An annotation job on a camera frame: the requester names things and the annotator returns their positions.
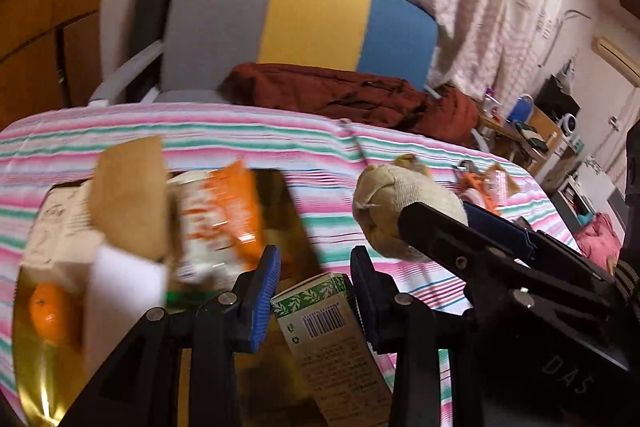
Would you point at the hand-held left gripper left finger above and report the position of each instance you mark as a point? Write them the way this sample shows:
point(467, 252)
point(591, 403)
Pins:
point(265, 302)

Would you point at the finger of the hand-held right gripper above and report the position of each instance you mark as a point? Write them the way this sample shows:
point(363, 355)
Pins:
point(505, 227)
point(500, 267)

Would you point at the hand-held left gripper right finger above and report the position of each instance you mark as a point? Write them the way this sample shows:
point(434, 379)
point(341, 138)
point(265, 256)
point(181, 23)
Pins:
point(367, 302)

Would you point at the green patterned box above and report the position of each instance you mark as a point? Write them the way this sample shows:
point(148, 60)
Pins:
point(330, 347)

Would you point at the beige plush toy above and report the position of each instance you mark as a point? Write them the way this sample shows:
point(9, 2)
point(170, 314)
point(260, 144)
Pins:
point(395, 207)

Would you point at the gold metal tray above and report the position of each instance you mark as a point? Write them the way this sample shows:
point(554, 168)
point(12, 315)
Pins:
point(37, 387)

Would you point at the small brown packet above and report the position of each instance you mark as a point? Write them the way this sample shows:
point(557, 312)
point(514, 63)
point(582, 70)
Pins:
point(504, 182)

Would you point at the orange plastic item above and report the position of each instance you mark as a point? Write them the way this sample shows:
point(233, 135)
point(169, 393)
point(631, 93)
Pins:
point(475, 192)

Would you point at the bunch of keys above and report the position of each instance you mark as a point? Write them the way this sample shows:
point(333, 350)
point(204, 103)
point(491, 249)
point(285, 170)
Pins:
point(466, 167)

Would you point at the pink cloth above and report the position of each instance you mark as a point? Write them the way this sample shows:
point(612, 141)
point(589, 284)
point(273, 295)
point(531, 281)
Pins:
point(597, 242)

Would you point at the wooden side table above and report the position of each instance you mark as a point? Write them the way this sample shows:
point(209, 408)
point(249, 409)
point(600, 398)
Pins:
point(530, 132)

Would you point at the orange snack packet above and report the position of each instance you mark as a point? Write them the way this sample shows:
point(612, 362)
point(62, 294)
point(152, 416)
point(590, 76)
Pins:
point(225, 212)

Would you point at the small white device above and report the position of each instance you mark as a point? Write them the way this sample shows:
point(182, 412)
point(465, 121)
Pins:
point(569, 128)

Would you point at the small purple toy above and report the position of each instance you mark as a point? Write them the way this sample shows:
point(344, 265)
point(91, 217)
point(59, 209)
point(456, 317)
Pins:
point(491, 102)

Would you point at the black box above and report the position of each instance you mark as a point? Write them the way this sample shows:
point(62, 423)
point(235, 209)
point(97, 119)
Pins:
point(555, 97)

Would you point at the white foam block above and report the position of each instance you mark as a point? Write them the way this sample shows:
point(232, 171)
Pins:
point(125, 302)

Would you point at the yellow-brown sponge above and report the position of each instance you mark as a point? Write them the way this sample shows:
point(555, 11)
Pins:
point(132, 197)

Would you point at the striped blanket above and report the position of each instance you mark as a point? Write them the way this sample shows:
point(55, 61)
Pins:
point(200, 132)

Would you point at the red-brown jacket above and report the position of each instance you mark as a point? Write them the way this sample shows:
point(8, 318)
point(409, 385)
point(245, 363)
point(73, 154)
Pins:
point(340, 92)

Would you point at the orange fruit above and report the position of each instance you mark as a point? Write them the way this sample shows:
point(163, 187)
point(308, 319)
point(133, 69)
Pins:
point(50, 314)

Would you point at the white cardboard box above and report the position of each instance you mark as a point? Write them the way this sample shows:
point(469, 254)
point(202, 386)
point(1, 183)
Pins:
point(60, 227)

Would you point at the grey yellow blue chair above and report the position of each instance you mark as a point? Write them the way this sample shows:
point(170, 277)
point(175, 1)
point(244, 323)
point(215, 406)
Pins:
point(310, 17)

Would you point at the wooden wardrobe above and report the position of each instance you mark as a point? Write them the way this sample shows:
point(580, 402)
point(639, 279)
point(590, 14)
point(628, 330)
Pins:
point(40, 2)

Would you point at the wall air conditioner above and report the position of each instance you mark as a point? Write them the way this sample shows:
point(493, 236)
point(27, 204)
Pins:
point(617, 57)

